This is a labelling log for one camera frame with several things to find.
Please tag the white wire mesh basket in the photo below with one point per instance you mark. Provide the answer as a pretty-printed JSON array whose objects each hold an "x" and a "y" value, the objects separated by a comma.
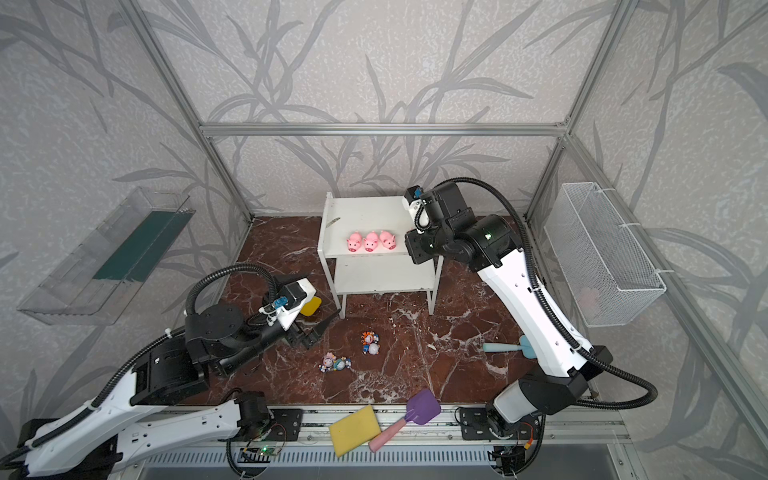
[{"x": 596, "y": 247}]

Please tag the pink toy in basket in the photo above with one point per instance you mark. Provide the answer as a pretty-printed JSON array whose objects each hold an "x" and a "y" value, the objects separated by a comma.
[{"x": 589, "y": 302}]

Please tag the white two-tier shelf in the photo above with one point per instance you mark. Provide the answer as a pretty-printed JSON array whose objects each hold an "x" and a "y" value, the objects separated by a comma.
[{"x": 362, "y": 251}]

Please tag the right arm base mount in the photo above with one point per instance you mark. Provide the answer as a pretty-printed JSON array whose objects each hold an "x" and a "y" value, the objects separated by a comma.
[{"x": 480, "y": 424}]

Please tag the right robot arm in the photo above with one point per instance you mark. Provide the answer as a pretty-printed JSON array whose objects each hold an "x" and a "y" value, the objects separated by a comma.
[{"x": 471, "y": 222}]

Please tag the pink pig toy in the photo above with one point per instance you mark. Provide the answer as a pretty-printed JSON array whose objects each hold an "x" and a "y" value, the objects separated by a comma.
[
  {"x": 354, "y": 242},
  {"x": 371, "y": 242},
  {"x": 387, "y": 240}
]

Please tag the clear plastic wall bin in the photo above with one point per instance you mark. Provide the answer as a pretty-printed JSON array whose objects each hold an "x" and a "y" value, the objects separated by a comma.
[{"x": 96, "y": 282}]

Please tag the green circuit board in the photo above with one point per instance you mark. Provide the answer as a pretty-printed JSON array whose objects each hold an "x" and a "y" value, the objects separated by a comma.
[{"x": 261, "y": 454}]

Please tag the yellow toy shovel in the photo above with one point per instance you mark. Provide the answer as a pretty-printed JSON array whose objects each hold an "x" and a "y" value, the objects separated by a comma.
[{"x": 311, "y": 307}]

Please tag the pink hooded Doraemon figure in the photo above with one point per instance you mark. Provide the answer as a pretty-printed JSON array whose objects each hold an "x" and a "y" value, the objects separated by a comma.
[{"x": 328, "y": 363}]

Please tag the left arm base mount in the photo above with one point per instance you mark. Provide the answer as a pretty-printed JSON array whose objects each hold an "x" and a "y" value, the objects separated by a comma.
[{"x": 282, "y": 425}]

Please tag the light blue toy shovel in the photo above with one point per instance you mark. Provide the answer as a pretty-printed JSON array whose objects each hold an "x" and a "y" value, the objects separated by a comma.
[{"x": 523, "y": 346}]

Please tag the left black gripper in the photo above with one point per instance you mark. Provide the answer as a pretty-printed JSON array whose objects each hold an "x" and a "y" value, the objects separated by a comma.
[{"x": 306, "y": 327}]

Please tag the teal Doraemon figure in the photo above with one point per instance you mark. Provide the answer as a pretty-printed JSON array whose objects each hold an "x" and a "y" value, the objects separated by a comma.
[{"x": 341, "y": 363}]

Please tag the purple pink toy shovel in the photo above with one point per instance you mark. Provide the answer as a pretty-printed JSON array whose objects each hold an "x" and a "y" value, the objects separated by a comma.
[{"x": 420, "y": 410}]

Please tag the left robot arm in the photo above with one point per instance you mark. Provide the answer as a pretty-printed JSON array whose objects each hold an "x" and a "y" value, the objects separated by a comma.
[{"x": 116, "y": 428}]

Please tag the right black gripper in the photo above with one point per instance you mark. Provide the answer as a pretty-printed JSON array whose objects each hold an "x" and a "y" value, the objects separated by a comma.
[{"x": 421, "y": 247}]

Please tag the yellow sponge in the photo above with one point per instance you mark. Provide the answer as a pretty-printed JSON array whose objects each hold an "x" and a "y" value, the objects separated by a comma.
[{"x": 354, "y": 430}]

